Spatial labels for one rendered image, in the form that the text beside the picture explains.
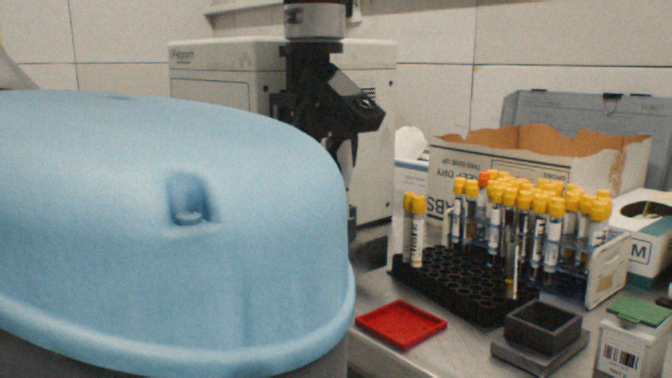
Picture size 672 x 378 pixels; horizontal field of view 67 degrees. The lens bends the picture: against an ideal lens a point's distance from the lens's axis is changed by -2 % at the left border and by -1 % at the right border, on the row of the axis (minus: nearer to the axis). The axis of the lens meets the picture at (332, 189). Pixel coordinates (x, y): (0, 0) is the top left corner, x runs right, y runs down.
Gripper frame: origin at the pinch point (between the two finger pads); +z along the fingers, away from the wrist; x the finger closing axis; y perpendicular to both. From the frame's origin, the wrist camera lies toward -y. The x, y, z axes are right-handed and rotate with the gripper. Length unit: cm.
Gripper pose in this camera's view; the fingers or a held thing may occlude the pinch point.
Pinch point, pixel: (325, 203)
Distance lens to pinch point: 66.2
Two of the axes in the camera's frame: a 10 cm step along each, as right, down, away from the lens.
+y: -6.5, -1.9, 7.4
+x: -7.6, 1.6, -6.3
